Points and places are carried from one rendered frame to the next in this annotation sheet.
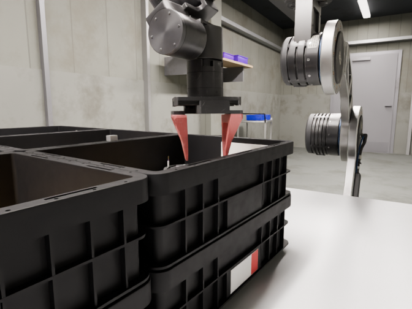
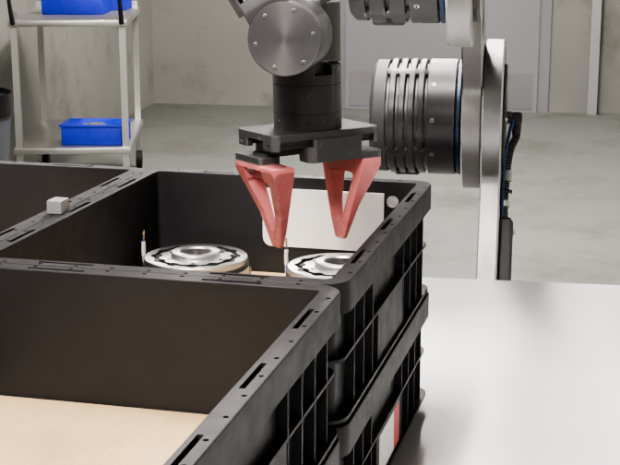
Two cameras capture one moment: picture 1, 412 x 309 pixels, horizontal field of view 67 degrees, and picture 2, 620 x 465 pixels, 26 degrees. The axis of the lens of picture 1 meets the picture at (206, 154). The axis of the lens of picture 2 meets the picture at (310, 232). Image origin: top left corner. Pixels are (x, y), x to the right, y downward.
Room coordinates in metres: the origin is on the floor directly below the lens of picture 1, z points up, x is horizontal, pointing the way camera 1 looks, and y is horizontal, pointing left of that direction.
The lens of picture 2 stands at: (-0.54, 0.41, 1.18)
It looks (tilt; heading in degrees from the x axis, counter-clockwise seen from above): 13 degrees down; 338
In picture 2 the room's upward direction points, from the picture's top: straight up
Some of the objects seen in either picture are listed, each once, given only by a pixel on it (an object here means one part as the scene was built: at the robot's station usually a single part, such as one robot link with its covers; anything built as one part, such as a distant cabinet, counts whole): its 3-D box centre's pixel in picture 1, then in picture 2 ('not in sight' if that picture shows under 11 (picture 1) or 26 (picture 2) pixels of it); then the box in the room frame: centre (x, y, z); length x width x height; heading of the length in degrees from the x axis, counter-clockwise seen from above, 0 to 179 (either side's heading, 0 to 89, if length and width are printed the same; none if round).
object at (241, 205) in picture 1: (176, 179); (230, 284); (0.55, 0.05, 0.87); 0.40 x 0.30 x 0.11; 144
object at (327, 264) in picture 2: not in sight; (339, 263); (0.60, -0.07, 0.86); 0.05 x 0.05 x 0.01
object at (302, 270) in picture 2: not in sight; (339, 268); (0.60, -0.07, 0.86); 0.10 x 0.10 x 0.01
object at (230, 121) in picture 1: (216, 130); (327, 185); (0.50, -0.02, 0.96); 0.07 x 0.07 x 0.09; 9
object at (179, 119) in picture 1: (194, 130); (290, 190); (0.50, 0.02, 0.96); 0.07 x 0.07 x 0.09; 9
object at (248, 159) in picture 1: (176, 151); (229, 228); (0.55, 0.05, 0.92); 0.40 x 0.30 x 0.02; 144
